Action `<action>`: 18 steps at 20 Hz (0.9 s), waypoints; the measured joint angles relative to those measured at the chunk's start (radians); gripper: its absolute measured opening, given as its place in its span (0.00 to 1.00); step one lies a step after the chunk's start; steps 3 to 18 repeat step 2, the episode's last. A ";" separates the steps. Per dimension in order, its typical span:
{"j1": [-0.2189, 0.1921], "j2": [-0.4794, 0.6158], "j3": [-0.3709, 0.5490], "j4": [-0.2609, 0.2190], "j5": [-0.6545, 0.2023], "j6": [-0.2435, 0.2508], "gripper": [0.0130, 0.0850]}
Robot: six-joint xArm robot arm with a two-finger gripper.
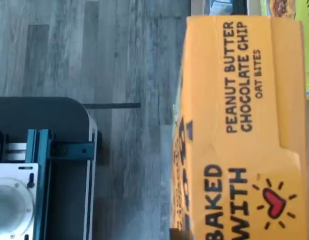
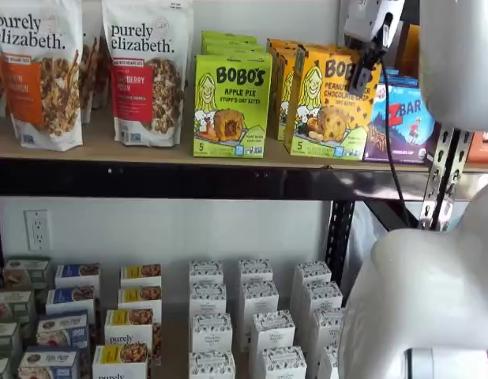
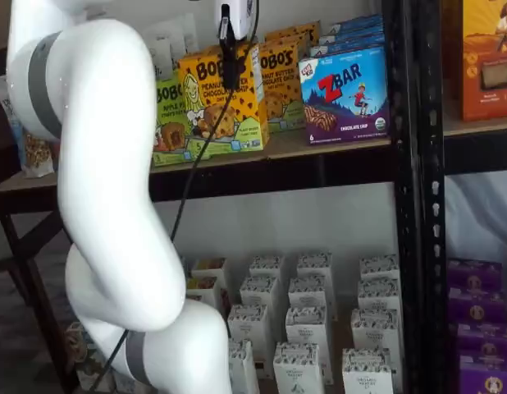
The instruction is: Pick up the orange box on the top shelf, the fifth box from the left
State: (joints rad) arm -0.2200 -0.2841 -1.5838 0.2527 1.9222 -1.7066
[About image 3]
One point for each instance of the wooden shelf board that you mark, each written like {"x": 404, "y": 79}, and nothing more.
{"x": 479, "y": 127}
{"x": 319, "y": 147}
{"x": 339, "y": 320}

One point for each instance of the white granola pouch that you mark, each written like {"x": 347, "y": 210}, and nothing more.
{"x": 184, "y": 37}
{"x": 161, "y": 57}

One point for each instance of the white plastic sheet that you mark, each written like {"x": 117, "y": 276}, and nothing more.
{"x": 479, "y": 213}

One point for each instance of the blue purple Zbar box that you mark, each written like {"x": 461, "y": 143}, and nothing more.
{"x": 352, "y": 35}
{"x": 343, "y": 102}
{"x": 356, "y": 22}
{"x": 348, "y": 48}

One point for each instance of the large orange snack box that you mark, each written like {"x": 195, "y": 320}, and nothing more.
{"x": 487, "y": 61}

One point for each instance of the yellow white granola box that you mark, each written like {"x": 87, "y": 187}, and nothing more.
{"x": 202, "y": 291}
{"x": 210, "y": 271}

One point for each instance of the green Bobo's apple pie box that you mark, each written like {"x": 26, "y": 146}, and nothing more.
{"x": 167, "y": 111}

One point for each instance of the purple snack box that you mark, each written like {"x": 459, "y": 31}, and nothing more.
{"x": 475, "y": 273}
{"x": 477, "y": 305}
{"x": 489, "y": 377}
{"x": 487, "y": 340}

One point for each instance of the white floral print box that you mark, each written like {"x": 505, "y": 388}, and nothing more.
{"x": 268, "y": 268}
{"x": 307, "y": 328}
{"x": 378, "y": 295}
{"x": 247, "y": 328}
{"x": 259, "y": 293}
{"x": 375, "y": 330}
{"x": 308, "y": 293}
{"x": 367, "y": 373}
{"x": 315, "y": 267}
{"x": 379, "y": 267}
{"x": 242, "y": 369}
{"x": 298, "y": 369}

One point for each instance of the orange Bobo's peanut butter box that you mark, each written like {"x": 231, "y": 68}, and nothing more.
{"x": 282, "y": 90}
{"x": 245, "y": 115}
{"x": 294, "y": 35}

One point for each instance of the granola pouch orange label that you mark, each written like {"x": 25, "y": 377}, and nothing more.
{"x": 38, "y": 156}

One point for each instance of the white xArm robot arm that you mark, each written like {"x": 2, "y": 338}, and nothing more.
{"x": 106, "y": 123}

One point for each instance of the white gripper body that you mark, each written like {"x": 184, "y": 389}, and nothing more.
{"x": 243, "y": 16}

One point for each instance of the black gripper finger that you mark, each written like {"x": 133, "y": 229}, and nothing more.
{"x": 231, "y": 61}

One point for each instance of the black metal shelf rack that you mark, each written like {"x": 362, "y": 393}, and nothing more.
{"x": 434, "y": 246}
{"x": 278, "y": 176}

